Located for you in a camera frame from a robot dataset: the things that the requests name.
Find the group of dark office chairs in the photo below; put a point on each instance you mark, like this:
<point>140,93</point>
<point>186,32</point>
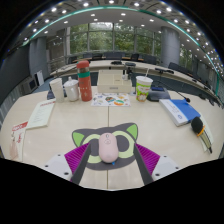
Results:
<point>176,67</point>

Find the white plastic cup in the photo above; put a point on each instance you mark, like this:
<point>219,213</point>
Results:
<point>57,90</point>

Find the cat-shaped grey green mouse pad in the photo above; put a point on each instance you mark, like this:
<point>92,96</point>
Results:
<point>126,140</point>

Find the paper cup with green print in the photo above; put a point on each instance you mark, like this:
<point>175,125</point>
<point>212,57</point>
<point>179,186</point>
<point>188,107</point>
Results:
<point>143,89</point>

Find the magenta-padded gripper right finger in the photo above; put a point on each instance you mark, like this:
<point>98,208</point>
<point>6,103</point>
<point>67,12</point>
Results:
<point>164,165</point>

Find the red and white leaflet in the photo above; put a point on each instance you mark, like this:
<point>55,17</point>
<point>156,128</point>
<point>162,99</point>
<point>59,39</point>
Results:
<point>19,136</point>

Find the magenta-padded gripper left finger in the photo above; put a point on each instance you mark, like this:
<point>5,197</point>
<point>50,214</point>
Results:
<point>61,165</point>

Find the blue and white book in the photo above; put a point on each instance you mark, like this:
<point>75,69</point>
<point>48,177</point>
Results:
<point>183,111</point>

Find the group of ceiling lights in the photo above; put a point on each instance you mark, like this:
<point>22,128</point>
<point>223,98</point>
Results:
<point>123,14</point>

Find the beige cardboard box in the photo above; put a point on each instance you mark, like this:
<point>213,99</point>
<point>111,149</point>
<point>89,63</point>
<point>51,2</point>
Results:
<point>113,81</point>

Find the black gooseneck table microphone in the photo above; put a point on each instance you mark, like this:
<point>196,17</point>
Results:
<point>164,71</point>

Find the black conference microphone base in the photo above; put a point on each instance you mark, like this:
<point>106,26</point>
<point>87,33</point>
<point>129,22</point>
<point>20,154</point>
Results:
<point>159,95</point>

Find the red thermos bottle green band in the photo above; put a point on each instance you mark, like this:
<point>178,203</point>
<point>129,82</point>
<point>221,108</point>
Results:
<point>84,83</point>

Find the pink computer mouse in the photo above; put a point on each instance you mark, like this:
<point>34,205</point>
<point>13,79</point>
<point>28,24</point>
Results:
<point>108,148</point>

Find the colourful sticker sheet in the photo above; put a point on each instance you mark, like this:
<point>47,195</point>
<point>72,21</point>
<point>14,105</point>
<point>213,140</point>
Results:
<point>110,100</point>

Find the white lidded mug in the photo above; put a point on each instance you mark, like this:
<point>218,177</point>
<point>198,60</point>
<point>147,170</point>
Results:
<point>71,90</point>

